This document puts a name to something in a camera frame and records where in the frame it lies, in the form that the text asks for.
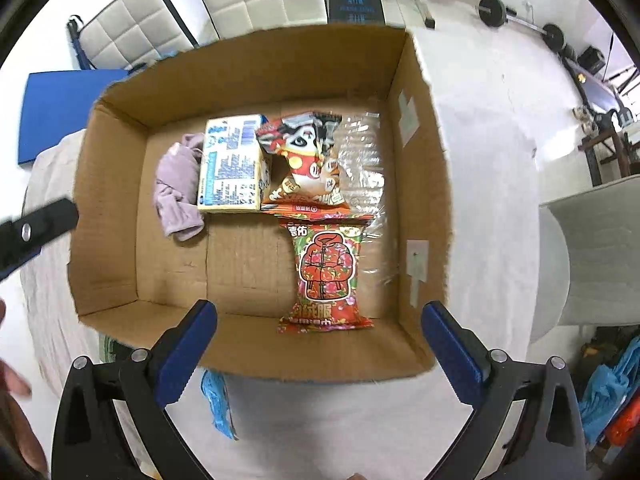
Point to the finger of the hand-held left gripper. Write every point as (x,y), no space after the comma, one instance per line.
(37,230)

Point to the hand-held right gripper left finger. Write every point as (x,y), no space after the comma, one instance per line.
(184,357)

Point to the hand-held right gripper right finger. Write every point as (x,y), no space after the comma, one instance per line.
(452,357)

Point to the brown cardboard box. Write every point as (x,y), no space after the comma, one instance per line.
(240,280)

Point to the person's left hand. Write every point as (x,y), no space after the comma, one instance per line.
(22,440)

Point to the beige blanket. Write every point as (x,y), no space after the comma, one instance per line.
(47,280)

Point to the blue plastic packet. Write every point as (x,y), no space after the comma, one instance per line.
(217,405)

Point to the blue foam mat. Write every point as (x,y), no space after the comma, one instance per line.
(60,110)

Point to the purple cloth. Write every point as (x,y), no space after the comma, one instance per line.
(176,200)

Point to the red jacket print snack packet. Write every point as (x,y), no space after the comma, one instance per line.
(325,275)

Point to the blue cloth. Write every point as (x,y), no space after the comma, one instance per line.
(607,390)

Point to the white rolled mattress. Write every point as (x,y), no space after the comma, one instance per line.
(585,255)

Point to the orange bag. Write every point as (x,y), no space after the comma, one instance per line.
(625,427)

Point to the cream blue printed box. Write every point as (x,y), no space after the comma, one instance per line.
(231,170)

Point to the clear plastic bag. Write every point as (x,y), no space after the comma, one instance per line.
(365,170)

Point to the white quilted cushion dark edge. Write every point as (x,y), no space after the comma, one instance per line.
(135,25)

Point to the panda print snack packet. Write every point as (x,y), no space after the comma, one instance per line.
(305,165)

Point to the dark wooden stand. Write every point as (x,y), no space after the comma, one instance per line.
(607,152)

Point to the black barbell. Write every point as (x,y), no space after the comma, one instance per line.
(525,22)

